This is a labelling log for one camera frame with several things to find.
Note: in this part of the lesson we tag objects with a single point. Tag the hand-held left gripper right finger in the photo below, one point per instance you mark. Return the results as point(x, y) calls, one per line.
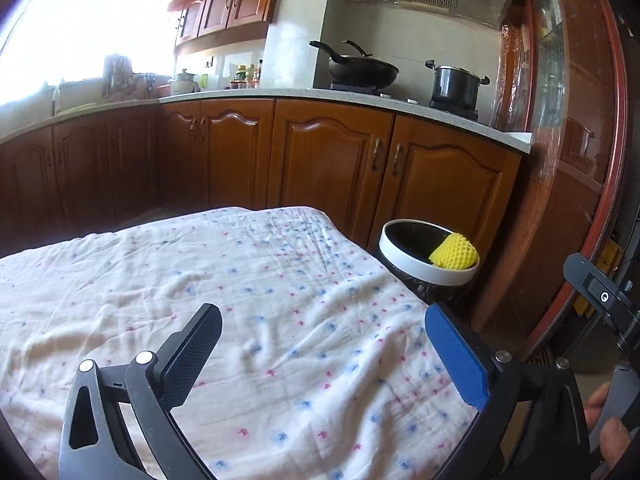
point(457, 355)

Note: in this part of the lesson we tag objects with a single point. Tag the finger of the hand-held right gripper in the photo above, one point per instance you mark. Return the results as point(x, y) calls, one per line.
point(595, 290)

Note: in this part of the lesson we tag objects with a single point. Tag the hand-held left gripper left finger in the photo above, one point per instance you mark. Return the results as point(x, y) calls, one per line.
point(190, 355)

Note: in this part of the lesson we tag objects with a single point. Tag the white bin with black bag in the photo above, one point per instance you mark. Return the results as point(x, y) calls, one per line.
point(445, 272)

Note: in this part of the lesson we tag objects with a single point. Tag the yellow foam fruit net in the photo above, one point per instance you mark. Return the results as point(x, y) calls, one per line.
point(452, 252)

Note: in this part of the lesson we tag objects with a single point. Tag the person's right hand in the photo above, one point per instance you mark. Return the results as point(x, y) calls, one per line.
point(617, 442)

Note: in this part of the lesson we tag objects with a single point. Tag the yellow packaging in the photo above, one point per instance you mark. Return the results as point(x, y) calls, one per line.
point(609, 256)

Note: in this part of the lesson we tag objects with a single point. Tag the white printed blanket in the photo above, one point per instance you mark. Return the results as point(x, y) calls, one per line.
point(225, 310)

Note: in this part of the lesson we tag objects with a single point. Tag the red wooden glass door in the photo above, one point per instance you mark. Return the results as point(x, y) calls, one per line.
point(565, 135)

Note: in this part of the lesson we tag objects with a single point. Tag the wooden kitchen base cabinet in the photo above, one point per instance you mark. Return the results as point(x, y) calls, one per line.
point(320, 160)

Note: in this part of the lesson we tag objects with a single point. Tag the black cooking pot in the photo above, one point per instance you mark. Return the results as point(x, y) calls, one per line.
point(455, 85)

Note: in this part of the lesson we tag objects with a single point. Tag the black gas stove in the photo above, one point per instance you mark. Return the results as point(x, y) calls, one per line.
point(400, 95)

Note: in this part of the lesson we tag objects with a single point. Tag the row of seasoning bottles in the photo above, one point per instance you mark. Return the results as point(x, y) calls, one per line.
point(246, 75)

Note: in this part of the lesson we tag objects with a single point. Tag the utensil rack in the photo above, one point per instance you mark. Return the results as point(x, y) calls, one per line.
point(117, 77)

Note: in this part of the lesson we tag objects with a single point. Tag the black wok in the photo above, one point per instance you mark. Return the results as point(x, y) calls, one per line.
point(362, 70)

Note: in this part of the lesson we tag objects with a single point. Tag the kitchen window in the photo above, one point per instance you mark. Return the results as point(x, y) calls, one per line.
point(75, 25)

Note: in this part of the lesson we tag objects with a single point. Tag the wooden wall cabinet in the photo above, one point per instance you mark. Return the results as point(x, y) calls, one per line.
point(225, 5)

